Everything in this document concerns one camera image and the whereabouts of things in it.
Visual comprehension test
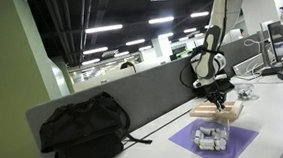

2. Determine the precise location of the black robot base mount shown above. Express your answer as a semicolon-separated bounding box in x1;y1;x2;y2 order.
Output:
194;76;237;97

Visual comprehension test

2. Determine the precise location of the dark office chair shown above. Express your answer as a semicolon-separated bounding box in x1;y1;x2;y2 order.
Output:
119;60;138;74

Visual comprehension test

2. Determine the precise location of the white tube bottle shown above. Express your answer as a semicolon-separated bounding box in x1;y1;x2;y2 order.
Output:
237;89;254;100

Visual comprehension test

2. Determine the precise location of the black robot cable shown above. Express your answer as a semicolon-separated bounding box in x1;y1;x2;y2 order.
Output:
178;45;218;92

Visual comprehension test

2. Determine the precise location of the black duffel bag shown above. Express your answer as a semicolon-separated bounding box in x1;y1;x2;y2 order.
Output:
37;86;156;158

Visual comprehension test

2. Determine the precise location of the long ceiling light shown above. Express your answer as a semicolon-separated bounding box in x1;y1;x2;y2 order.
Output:
81;57;101;67
189;9;210;20
82;45;109;58
125;37;146;48
183;26;198;35
84;21;124;37
147;14;175;26

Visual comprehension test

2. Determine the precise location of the black computer monitor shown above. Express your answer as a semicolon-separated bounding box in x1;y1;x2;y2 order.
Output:
264;20;283;65

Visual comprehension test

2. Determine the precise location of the green cabinet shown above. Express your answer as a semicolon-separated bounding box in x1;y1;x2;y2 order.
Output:
0;0;70;158

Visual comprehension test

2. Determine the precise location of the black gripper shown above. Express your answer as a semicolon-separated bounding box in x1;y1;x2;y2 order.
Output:
203;87;228;112

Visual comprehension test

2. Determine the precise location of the black power adapter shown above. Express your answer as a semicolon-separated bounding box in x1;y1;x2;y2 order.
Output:
260;65;283;81

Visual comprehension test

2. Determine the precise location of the purple mat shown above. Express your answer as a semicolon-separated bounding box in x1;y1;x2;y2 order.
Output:
166;115;262;158

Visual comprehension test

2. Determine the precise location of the white flat box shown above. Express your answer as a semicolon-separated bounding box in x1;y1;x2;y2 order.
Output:
231;50;266;77

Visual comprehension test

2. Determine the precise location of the grey desk partition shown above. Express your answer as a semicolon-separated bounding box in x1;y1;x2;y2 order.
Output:
22;16;264;158

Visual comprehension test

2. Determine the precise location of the light wooden tray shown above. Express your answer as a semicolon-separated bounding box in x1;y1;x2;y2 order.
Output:
188;96;245;124

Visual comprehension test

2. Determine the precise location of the clear plastic container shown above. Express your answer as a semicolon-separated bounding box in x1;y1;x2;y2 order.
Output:
190;116;232;153

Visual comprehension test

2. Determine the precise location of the small white bottle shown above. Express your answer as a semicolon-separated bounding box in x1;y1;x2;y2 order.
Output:
198;137;216;147
217;137;229;152
198;126;214;136

